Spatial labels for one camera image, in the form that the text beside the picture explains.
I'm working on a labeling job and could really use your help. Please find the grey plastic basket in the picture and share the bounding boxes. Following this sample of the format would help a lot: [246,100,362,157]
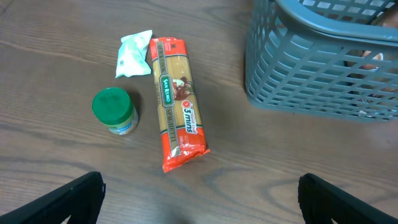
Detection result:
[245,0,397,122]

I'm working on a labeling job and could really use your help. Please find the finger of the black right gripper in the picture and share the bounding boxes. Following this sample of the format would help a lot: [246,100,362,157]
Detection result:
[298,173,397,224]

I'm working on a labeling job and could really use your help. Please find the white green sachet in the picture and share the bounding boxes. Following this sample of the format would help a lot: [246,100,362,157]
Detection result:
[115,30,152,78]

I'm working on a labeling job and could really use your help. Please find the green lid spice jar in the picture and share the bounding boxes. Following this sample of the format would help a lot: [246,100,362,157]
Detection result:
[91,87,139,135]

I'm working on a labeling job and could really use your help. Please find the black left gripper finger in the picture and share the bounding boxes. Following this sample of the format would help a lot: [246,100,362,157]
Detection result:
[1,172,106,224]

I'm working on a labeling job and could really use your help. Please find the orange spaghetti packet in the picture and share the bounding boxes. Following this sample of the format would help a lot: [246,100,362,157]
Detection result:
[150,37,210,172]

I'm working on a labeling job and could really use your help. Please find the brown Nescafe Gold pouch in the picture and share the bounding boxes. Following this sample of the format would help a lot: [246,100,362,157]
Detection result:
[345,12,398,116]

